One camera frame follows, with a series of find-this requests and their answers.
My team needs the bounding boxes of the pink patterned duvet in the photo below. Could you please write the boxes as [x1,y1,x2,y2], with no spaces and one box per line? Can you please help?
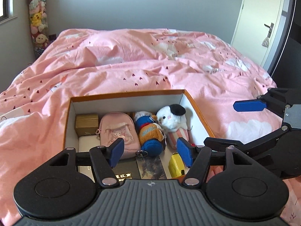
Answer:
[0,27,301,226]

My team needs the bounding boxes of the door handle with charm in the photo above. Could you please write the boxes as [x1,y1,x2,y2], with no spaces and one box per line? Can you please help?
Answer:
[262,23,274,48]

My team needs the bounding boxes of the bear plush with blue tag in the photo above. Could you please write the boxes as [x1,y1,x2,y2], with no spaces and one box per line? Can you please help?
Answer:
[134,111,166,157]

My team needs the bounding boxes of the bedroom window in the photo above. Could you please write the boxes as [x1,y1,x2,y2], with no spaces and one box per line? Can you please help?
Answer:
[1,0,18,25]

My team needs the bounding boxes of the small gold gift box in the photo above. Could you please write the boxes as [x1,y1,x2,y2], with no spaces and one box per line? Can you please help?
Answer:
[74,114,99,137]

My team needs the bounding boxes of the pink mini backpack pouch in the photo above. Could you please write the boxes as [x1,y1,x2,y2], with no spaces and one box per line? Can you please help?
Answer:
[98,112,141,159]

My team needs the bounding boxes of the illustrated card pack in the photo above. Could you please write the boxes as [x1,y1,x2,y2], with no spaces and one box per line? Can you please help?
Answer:
[136,156,167,180]

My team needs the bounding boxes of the yellow tape measure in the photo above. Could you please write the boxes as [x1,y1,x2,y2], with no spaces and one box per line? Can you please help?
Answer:
[168,153,189,179]

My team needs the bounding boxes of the white box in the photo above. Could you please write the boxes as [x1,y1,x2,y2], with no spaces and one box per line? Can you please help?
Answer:
[78,135,100,182]

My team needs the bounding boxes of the black box gold lettering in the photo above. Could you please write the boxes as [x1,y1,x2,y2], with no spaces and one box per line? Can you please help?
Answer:
[113,159,141,182]

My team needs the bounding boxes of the white dog plush striped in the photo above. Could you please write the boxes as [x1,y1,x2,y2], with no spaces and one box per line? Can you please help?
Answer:
[156,104,189,150]

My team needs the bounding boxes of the white bedroom door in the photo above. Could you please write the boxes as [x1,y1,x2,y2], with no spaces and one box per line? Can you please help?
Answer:
[231,0,295,71]

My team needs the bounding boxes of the orange cardboard storage box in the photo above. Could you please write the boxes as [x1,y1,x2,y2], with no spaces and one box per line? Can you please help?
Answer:
[64,90,213,181]

